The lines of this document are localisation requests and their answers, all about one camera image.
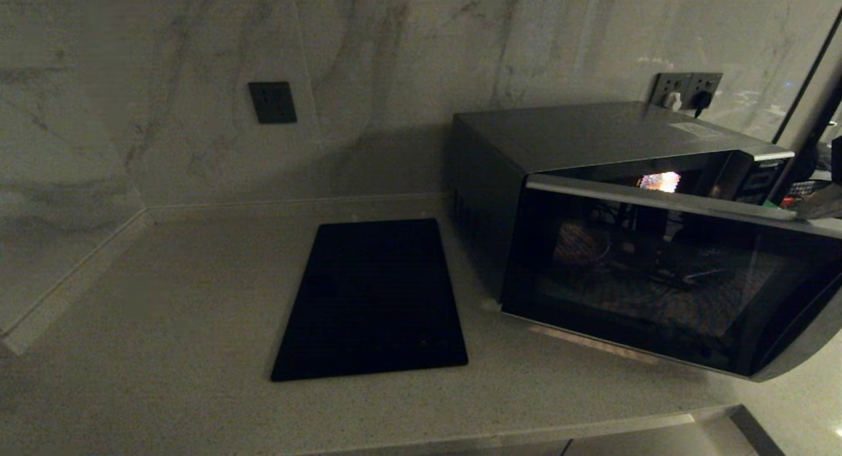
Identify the black glass induction cooktop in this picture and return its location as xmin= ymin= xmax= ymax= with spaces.
xmin=270 ymin=218 xmax=470 ymax=383

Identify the black wire basket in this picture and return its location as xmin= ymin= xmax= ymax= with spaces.
xmin=783 ymin=178 xmax=831 ymax=205

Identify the black metal frame post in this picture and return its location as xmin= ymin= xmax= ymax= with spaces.
xmin=773 ymin=12 xmax=842 ymax=200

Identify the grey double wall socket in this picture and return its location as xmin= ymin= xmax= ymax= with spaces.
xmin=649 ymin=72 xmax=724 ymax=111

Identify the black single wall socket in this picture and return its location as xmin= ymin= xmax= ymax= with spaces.
xmin=248 ymin=82 xmax=298 ymax=124

